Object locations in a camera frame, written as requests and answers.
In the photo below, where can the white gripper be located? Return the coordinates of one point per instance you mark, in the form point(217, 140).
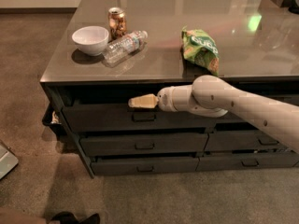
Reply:
point(164, 100)

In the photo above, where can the grey drawer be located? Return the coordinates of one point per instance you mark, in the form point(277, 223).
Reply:
point(119, 117)
point(245, 161)
point(280, 97)
point(145, 166)
point(143, 144)
point(241, 140)

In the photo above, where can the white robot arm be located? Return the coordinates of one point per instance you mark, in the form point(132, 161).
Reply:
point(194, 98)

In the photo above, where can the dark grey drawer cabinet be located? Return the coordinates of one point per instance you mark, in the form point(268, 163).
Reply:
point(257, 42)

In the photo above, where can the clear plastic water bottle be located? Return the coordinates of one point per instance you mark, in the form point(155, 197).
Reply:
point(121, 47)

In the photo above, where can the green chip bag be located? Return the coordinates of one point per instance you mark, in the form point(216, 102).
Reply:
point(200, 48)

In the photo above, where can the white ceramic bowl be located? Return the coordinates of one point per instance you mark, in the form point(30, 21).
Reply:
point(91, 40)

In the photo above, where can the orange soda can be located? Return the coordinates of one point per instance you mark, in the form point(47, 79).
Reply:
point(117, 22)

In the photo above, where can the black bin beside cabinet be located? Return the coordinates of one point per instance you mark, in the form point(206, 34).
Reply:
point(51, 121)

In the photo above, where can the grey flat device on floor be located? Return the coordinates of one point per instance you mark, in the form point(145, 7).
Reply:
point(8, 160)

